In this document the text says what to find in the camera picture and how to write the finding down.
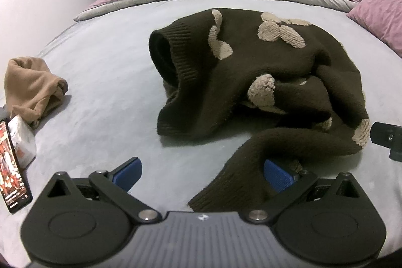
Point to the light blue bed sheet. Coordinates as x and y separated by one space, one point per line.
110 82

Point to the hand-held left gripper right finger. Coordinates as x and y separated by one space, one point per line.
279 176

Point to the white tissue packet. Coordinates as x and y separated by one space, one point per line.
23 142

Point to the black smartphone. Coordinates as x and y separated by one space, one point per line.
11 173

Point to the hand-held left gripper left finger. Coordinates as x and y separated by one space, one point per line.
128 173

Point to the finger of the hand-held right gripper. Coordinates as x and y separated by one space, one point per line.
388 136

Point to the brown sweater with beige patches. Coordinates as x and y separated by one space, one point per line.
235 82

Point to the tan cloth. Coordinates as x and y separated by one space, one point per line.
31 86

